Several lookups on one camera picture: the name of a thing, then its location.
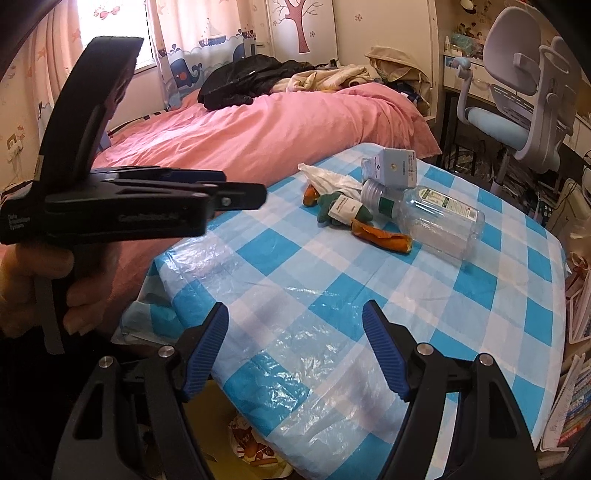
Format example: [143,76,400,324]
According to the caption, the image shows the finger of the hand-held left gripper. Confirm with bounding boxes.
[91,167,227,184]
[115,180,267,214]

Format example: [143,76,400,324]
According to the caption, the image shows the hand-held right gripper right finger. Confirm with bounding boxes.
[361,300,541,480]

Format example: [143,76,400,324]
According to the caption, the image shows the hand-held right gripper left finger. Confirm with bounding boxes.
[51,302,230,480]

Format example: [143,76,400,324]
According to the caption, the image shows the yellow waste bin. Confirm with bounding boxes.
[185,378,296,480]

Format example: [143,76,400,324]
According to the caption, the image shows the white plastic bag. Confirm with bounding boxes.
[298,163,365,197]

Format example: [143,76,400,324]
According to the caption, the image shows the red snack bag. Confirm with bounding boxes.
[229,415,278,462]

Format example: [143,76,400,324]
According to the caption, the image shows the long orange peel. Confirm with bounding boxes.
[351,220,413,254]

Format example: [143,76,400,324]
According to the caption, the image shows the clear plastic bottle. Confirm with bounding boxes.
[360,180,485,268]

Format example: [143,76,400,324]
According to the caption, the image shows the light blue milk carton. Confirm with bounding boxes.
[361,148,419,190]

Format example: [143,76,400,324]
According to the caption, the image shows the person's left hand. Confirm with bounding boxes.
[0,240,116,337]

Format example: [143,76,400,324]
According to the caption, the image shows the pink bed blanket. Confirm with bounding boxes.
[0,83,443,333]

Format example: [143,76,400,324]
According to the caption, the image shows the blue checked tablecloth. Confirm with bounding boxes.
[120,142,568,453]

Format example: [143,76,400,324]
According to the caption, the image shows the green plush toy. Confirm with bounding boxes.
[316,189,374,228]

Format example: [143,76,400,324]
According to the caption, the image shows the black jacket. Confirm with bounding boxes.
[198,55,315,110]

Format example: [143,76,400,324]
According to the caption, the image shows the cream crumpled clothing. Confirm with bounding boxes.
[272,65,370,93]

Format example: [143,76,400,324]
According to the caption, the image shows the stack of magazines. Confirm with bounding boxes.
[540,277,591,453]

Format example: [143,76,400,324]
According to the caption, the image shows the beige clothes on bed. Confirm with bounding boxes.
[265,0,437,123]

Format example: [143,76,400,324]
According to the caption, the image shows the khaki garment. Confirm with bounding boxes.
[365,45,432,116]

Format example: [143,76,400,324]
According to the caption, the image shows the translucent plastic bag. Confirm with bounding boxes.
[563,217,591,261]

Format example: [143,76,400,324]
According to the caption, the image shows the grey and blue desk chair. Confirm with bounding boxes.
[450,0,583,195]

